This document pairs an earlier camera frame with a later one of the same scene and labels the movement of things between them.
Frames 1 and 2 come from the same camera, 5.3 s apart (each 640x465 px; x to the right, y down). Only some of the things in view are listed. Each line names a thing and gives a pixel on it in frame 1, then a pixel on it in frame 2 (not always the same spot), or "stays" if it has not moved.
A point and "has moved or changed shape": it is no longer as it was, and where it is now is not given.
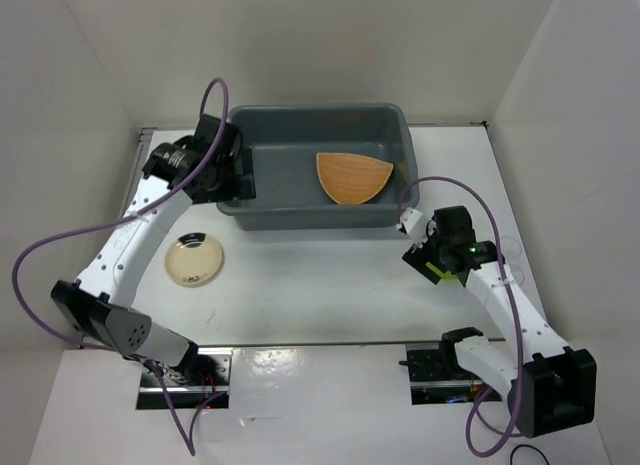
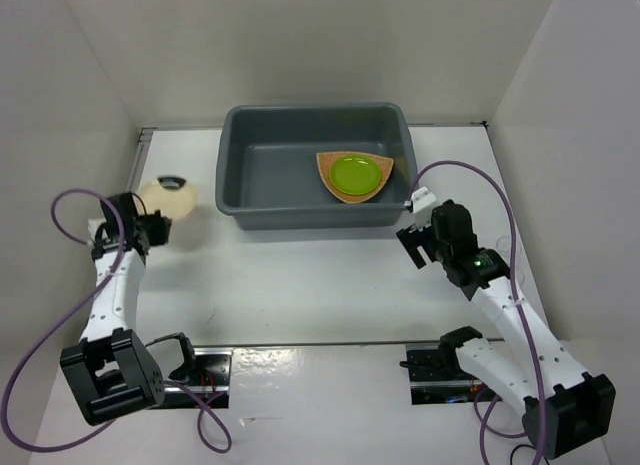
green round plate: [447, 275] → [355, 175]
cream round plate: [193, 258] has moved or changed shape
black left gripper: [241, 186] → [162, 226]
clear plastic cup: [511, 247] stays
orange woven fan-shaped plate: [352, 179] stays
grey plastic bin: [326, 166] stays
